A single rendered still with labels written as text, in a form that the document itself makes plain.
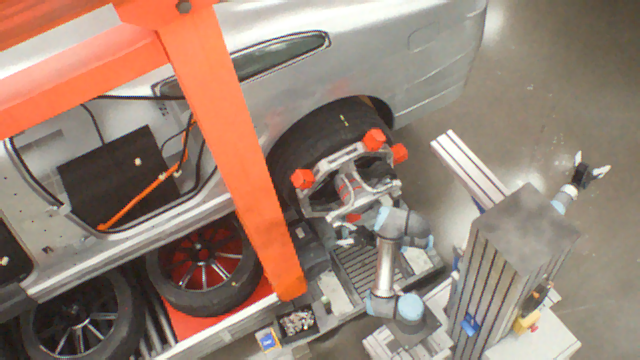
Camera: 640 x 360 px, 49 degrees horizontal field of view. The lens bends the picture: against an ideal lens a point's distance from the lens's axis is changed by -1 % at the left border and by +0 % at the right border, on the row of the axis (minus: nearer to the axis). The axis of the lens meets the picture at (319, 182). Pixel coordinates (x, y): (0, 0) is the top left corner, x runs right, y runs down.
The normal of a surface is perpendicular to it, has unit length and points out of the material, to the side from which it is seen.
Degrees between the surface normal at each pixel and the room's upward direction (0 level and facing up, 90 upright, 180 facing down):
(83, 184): 0
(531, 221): 0
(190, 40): 90
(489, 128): 0
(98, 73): 90
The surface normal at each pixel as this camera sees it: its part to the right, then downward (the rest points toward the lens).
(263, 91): 0.43, 0.69
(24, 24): -0.10, -0.46
